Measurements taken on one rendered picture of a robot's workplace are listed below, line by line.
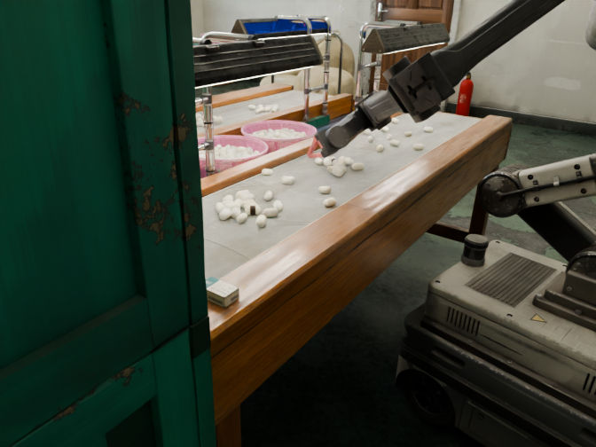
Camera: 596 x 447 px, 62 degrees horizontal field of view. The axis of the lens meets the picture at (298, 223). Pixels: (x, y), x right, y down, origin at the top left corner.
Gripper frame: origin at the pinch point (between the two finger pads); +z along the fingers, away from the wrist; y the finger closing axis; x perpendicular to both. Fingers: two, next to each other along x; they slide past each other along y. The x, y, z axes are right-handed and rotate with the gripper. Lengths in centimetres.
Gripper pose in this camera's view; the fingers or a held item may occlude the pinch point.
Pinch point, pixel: (310, 154)
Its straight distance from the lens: 141.5
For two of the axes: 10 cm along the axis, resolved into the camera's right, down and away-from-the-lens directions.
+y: -5.6, 3.5, -7.5
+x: 5.1, 8.6, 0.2
